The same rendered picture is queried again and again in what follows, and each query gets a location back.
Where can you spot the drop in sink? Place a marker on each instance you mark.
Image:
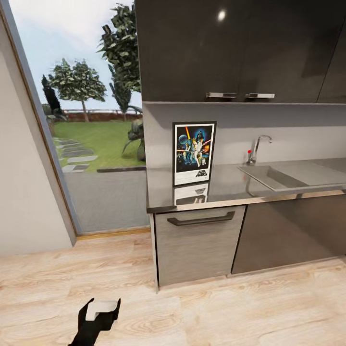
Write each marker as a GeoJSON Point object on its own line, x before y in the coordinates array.
{"type": "Point", "coordinates": [279, 177]}

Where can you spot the fixed window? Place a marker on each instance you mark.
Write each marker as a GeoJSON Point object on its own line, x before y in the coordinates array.
{"type": "Point", "coordinates": [79, 63]}

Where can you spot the poster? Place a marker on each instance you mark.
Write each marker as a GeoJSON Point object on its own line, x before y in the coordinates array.
{"type": "Point", "coordinates": [193, 146]}

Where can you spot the dishwasher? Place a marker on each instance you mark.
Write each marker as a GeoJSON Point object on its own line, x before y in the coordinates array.
{"type": "Point", "coordinates": [197, 243]}

